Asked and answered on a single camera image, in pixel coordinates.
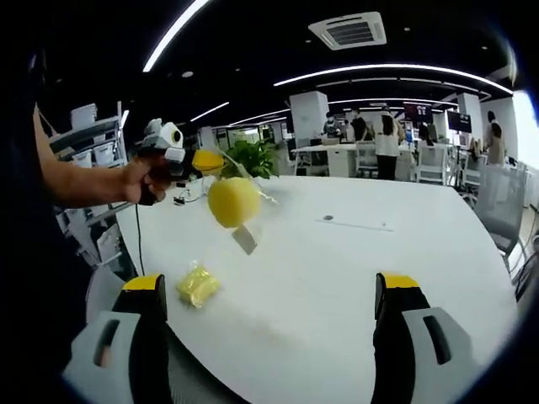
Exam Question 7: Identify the rectangular yellow silicone block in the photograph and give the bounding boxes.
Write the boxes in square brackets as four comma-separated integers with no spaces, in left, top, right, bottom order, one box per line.
[175,259,223,311]

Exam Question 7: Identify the thin cable with black plug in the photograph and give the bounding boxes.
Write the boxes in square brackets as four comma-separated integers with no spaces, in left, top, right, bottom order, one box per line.
[172,183,204,208]

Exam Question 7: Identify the curved ceiling light strip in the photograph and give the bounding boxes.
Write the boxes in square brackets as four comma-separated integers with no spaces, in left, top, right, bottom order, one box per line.
[272,63,514,94]

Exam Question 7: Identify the black monitor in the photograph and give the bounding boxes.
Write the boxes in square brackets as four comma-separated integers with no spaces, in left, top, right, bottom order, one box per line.
[446,110,472,132]

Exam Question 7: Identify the person's left hand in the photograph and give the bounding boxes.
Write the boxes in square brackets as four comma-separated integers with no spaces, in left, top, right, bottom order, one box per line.
[120,152,170,207]

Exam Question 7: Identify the dark red screen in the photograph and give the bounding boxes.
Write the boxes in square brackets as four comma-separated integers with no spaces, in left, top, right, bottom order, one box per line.
[403,102,434,122]

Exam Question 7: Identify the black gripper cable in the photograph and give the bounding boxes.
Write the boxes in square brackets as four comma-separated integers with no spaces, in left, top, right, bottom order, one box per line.
[132,203,147,275]

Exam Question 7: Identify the ceiling air conditioner vent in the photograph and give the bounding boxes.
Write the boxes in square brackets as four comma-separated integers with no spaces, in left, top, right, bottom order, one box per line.
[307,11,387,52]

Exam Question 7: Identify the person's dark clothing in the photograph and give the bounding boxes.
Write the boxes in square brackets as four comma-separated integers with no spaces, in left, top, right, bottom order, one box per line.
[0,41,96,380]

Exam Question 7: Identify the green potted plant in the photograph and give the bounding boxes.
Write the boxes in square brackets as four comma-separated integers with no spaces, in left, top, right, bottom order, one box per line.
[222,139,280,180]

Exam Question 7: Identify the white office chair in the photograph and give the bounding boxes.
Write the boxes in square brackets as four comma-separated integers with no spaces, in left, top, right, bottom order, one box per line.
[418,144,448,185]

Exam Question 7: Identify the white metal shelf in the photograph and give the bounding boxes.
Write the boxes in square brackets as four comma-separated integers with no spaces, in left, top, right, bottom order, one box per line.
[46,102,130,273]

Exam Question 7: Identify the white storage box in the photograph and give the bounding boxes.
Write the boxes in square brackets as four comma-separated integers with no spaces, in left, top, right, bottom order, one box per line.
[69,104,99,130]

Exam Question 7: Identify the round yellow silicone block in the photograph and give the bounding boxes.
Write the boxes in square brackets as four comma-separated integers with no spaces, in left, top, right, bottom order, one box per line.
[205,157,281,257]

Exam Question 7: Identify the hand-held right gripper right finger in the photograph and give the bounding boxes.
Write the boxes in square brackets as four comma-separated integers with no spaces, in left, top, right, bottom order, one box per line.
[371,271,486,404]

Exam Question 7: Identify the long straight ceiling light strip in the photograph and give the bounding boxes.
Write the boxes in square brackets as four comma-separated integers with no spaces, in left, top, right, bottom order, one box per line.
[141,0,212,73]

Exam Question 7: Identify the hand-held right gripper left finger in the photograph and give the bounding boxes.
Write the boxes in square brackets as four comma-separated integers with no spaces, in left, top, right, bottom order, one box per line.
[61,272,174,404]

